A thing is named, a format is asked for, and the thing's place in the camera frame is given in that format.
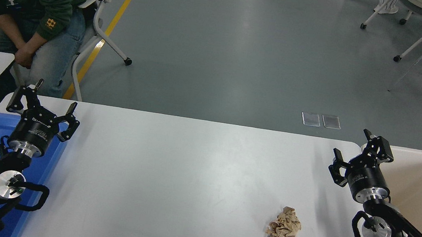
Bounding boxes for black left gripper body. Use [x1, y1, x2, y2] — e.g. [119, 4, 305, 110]
[8, 104, 63, 153]

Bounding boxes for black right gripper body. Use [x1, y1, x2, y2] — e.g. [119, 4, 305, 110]
[342, 155, 394, 206]

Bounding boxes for tan paper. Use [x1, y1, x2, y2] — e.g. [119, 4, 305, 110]
[265, 204, 304, 237]

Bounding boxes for person's left hand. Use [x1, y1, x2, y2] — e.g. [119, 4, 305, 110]
[13, 42, 38, 70]

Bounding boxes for metal floor plate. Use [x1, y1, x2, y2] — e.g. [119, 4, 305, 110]
[321, 114, 342, 130]
[301, 112, 321, 127]

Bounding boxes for white chair on casters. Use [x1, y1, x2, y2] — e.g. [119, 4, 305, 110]
[65, 0, 141, 108]

